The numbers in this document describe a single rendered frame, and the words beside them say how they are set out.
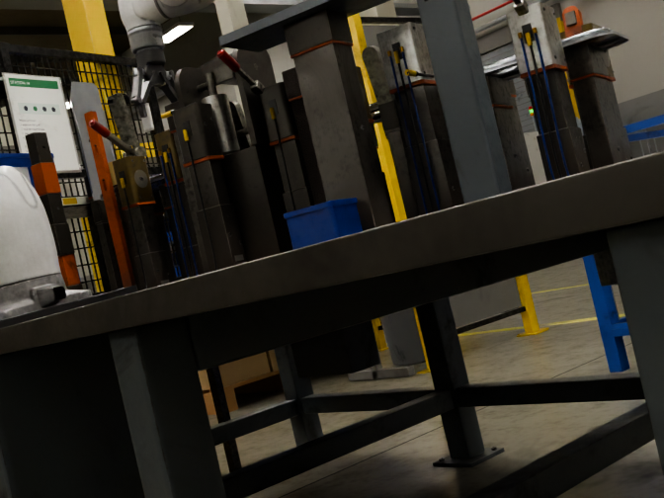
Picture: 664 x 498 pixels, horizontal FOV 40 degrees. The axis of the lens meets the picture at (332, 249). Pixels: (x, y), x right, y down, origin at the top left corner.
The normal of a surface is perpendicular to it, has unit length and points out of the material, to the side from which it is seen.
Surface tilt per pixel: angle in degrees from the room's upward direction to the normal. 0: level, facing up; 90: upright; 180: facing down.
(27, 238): 90
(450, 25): 90
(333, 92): 90
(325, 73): 90
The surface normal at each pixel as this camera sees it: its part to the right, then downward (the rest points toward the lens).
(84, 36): -0.51, 0.10
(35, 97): 0.83, -0.20
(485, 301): 0.64, -0.16
